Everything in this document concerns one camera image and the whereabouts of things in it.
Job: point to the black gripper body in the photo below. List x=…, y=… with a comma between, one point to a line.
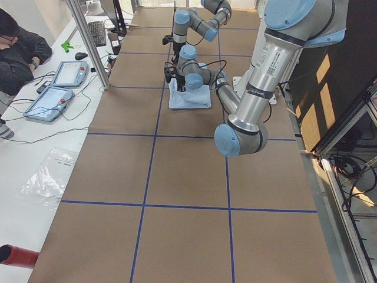
x=176, y=46
x=181, y=79

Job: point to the light blue button-up shirt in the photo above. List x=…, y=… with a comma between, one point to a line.
x=197, y=93

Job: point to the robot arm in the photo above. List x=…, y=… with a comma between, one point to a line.
x=287, y=26
x=184, y=19

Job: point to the black monitor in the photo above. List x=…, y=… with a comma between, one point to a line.
x=113, y=10

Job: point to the black keyboard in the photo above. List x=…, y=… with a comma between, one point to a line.
x=98, y=33

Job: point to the black computer mouse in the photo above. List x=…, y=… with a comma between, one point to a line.
x=80, y=55

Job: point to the upper teach pendant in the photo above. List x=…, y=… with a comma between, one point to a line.
x=70, y=74

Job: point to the teach pendant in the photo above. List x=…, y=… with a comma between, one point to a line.
x=49, y=104
x=70, y=74

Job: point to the green plastic tool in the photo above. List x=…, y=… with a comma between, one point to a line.
x=67, y=46

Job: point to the lower teach pendant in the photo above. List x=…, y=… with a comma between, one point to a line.
x=49, y=104

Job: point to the seated person in black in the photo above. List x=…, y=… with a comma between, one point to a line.
x=22, y=52

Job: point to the black control cabinet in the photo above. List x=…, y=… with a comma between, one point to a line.
x=329, y=82

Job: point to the clear plastic bag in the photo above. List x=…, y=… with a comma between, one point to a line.
x=47, y=184

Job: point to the red cylinder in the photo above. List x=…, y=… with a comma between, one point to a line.
x=18, y=257

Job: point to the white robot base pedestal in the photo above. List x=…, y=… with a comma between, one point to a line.
x=240, y=82

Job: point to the grey aluminium frame post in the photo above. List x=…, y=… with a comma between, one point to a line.
x=88, y=41

